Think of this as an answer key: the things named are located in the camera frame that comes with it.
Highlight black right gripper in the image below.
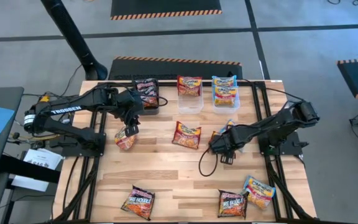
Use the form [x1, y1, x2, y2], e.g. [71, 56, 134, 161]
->
[210, 126, 245, 165]

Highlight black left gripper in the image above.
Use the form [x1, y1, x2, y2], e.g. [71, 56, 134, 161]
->
[113, 88, 145, 138]

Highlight red Maruchan ramen pack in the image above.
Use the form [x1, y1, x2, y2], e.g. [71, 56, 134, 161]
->
[172, 121, 203, 150]
[177, 75, 203, 97]
[114, 126, 137, 152]

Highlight blue Maruchan ramen pack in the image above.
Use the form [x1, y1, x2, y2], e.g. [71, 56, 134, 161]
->
[210, 119, 246, 154]
[211, 75, 238, 88]
[242, 175, 277, 211]
[213, 85, 239, 108]

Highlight black plastic bin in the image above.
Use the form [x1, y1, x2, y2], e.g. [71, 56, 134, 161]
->
[134, 77, 160, 116]

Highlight clear plastic bin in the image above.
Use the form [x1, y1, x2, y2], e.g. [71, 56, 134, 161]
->
[211, 76, 241, 115]
[177, 77, 204, 115]

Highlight white paper sheets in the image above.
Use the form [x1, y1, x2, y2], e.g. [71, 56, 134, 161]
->
[11, 148, 64, 193]

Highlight black desk leg bar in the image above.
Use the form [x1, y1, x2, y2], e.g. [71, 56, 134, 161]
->
[0, 154, 62, 184]

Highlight black floor stand pole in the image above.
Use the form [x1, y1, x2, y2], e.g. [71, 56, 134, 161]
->
[40, 0, 109, 81]

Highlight grey desk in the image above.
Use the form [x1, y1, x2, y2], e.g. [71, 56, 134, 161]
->
[0, 86, 25, 178]

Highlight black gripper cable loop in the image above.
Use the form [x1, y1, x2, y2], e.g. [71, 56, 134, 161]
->
[98, 81, 169, 108]
[198, 146, 220, 177]

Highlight black aluminium table frame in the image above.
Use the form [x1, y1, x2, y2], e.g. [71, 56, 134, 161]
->
[53, 80, 315, 224]

